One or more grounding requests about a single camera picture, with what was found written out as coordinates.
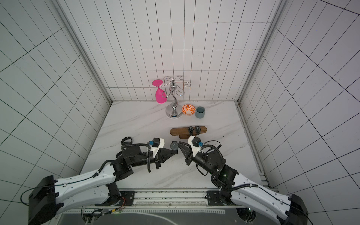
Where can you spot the grey-green ceramic cup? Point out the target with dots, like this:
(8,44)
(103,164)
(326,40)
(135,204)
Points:
(200,112)

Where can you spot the pink plastic wine glass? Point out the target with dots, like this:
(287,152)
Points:
(159,94)

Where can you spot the brown wooden watch stand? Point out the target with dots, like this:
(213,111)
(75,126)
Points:
(182,132)

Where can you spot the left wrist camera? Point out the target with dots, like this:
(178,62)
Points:
(156,144)

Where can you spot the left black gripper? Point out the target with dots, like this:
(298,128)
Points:
(161,158)

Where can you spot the orange patterned small bowl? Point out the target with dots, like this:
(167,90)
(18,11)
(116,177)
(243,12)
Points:
(188,109)

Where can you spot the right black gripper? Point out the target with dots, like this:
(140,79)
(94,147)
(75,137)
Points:
(190,156)

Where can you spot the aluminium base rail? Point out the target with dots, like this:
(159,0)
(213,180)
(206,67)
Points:
(146,198)

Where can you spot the silver metal glass rack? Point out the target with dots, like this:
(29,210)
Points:
(173,88)

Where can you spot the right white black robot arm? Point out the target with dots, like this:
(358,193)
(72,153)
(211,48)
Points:
(236,189)

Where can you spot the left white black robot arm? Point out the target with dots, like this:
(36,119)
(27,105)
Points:
(46,199)

